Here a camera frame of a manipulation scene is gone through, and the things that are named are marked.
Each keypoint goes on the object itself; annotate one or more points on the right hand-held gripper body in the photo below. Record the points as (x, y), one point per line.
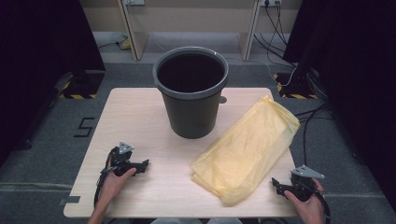
(303, 186)

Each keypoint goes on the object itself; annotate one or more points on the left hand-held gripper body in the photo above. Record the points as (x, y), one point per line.
(123, 160)

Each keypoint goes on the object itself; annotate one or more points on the yellow plastic trash bag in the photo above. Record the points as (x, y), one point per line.
(246, 152)

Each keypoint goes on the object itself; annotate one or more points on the dark grey trash bin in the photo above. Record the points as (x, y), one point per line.
(191, 119)

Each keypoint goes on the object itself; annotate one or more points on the person's right hand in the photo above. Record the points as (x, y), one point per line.
(309, 210)

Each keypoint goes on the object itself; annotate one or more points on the person's left hand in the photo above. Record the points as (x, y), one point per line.
(112, 186)

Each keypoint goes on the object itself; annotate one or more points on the dark curtain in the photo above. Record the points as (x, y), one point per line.
(358, 77)
(40, 62)

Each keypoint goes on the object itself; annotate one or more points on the white desk leg panel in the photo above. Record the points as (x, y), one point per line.
(249, 37)
(137, 37)

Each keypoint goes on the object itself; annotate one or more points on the black yellow striped base plate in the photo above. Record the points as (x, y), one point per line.
(81, 90)
(291, 90)

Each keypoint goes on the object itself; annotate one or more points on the white wall socket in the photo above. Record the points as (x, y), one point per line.
(134, 2)
(271, 2)

